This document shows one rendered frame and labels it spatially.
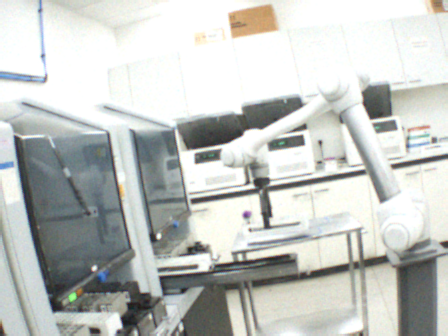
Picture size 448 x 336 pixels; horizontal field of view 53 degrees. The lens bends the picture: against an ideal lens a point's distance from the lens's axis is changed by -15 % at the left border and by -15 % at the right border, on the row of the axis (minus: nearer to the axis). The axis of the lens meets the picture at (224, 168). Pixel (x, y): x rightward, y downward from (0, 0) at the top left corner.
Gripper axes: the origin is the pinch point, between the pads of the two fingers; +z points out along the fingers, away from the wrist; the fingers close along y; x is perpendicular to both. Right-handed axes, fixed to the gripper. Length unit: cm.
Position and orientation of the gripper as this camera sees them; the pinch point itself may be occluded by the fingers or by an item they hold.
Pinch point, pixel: (268, 221)
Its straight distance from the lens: 234.7
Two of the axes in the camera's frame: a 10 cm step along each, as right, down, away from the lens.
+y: 2.2, -0.9, 9.7
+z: 1.8, 9.8, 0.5
